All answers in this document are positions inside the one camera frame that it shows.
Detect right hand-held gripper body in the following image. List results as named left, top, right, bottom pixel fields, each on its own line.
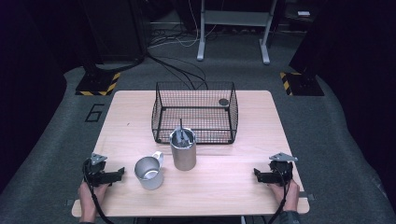
left=269, top=152, right=298, bottom=187

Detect steel canister with plunger lid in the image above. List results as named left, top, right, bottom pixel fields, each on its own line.
left=169, top=118, right=198, bottom=172

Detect steel mug with handle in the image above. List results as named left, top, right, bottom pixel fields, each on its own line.
left=134, top=150, right=164, bottom=191

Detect white floor cable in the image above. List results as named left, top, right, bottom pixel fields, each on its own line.
left=148, top=0, right=219, bottom=49

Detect left hand-held gripper cable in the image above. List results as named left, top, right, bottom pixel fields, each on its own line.
left=81, top=159, right=115, bottom=224

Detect right hand-held gripper cable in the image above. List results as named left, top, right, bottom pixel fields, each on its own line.
left=268, top=167, right=292, bottom=224

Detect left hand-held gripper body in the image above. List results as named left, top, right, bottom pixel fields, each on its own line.
left=83, top=152, right=110, bottom=188

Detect black floor cables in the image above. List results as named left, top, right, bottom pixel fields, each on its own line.
left=145, top=50, right=209, bottom=91

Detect person's right hand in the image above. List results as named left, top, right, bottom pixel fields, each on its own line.
left=268, top=179, right=301, bottom=213

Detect white metal stand frame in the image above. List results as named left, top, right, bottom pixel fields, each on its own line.
left=196, top=0, right=278, bottom=65

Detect black wire mesh basket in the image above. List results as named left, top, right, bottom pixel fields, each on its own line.
left=150, top=81, right=239, bottom=145

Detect hand-held gripper cable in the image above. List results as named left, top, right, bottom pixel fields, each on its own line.
left=268, top=167, right=292, bottom=224
left=81, top=159, right=115, bottom=224

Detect dark cabinet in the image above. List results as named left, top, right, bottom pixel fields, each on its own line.
left=78, top=0, right=148, bottom=63

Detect person's left hand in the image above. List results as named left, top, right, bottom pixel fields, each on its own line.
left=78, top=181, right=111, bottom=220

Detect black yellow striped stand base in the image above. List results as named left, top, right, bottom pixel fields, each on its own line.
left=75, top=72, right=121, bottom=97
left=279, top=72, right=325, bottom=97

